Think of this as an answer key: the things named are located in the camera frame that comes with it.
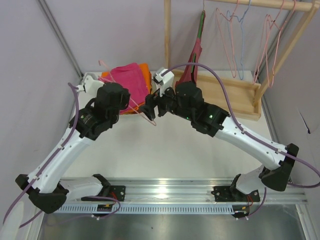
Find pink wire hanger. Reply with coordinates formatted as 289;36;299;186
252;0;287;87
97;59;158;127
215;3;239;78
263;0;299;88

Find pink trousers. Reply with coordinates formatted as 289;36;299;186
109;62;148;115

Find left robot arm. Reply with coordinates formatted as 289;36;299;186
15;82;130;214

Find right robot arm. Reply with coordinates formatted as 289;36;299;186
139;82;299;202

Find green plastic hanger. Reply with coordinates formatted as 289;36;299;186
191;1;206;63

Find white laundry basket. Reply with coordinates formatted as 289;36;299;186
151;78;158;94

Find maroon tank top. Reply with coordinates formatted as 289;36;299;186
175;37;202;86

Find wooden clothes rack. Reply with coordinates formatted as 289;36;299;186
163;0;320;122

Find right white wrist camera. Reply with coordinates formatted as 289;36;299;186
152;67;175;97

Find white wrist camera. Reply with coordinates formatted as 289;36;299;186
152;67;175;97
75;72;104;97

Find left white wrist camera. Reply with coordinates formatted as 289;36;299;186
75;72;104;97

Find aluminium mounting rail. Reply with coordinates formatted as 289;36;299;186
57;177;308;205

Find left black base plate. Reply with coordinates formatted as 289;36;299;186
99;185;126;202

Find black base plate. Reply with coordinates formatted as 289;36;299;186
99;185;126;202
210;185;261;203

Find white slotted cable duct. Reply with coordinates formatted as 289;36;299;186
56;203;248;215

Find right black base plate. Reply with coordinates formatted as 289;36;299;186
210;185;261;203

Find blue wire hanger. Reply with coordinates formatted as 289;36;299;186
226;0;252;81

